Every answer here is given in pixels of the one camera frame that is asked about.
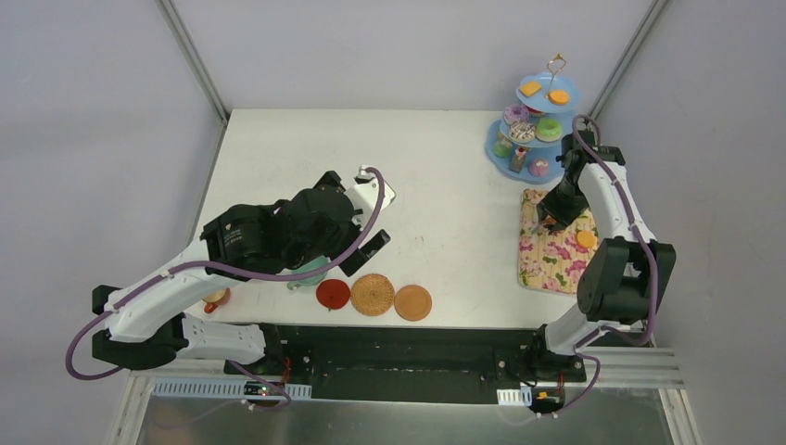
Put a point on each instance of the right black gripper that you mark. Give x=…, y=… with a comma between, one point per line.
x=563, y=208

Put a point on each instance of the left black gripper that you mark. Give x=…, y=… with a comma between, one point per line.
x=347, y=218

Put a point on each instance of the round orange biscuit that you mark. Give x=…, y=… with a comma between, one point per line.
x=559, y=97
x=586, y=239

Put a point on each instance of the pink cupcake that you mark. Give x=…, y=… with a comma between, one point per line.
x=539, y=168

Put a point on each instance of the chocolate slice cake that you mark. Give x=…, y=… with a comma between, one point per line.
x=518, y=159

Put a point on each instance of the green frosted donut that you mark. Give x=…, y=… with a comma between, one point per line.
x=549, y=130

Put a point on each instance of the white chocolate donut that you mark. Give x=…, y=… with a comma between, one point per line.
x=522, y=132

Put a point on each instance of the red jam tart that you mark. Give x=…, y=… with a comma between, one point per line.
x=535, y=112

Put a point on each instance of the purple sprinkled donut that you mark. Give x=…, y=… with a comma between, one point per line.
x=515, y=113

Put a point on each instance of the rectangular yellow biscuit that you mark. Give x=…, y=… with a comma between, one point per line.
x=530, y=88

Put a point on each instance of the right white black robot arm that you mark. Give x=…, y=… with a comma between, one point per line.
x=622, y=287

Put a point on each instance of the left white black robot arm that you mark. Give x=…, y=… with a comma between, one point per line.
x=147, y=325

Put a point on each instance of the woven rattan coaster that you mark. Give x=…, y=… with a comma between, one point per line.
x=372, y=295

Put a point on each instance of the green teacup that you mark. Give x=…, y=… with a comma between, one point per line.
x=311, y=277

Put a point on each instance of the red apple coaster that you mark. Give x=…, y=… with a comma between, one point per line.
x=333, y=294

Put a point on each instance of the floral serving tray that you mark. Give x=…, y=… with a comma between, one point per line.
x=548, y=262

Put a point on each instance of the orange round coaster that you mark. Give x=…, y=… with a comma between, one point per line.
x=413, y=303

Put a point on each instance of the blue three-tier cake stand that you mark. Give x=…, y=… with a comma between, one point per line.
x=550, y=79

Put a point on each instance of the orange small mug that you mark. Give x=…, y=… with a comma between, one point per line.
x=214, y=301

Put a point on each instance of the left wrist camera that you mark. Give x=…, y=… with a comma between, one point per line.
x=364, y=194

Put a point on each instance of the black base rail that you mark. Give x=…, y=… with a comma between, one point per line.
x=415, y=364

